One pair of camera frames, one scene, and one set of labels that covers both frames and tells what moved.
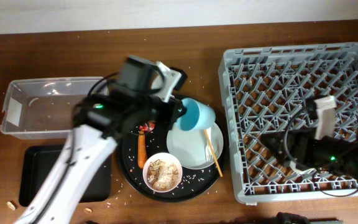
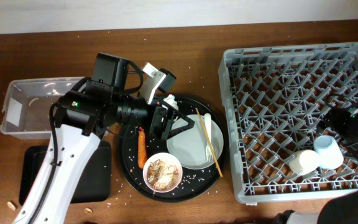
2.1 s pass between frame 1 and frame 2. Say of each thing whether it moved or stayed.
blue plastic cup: moved
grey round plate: stayed
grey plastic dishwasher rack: stayed
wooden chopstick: stayed
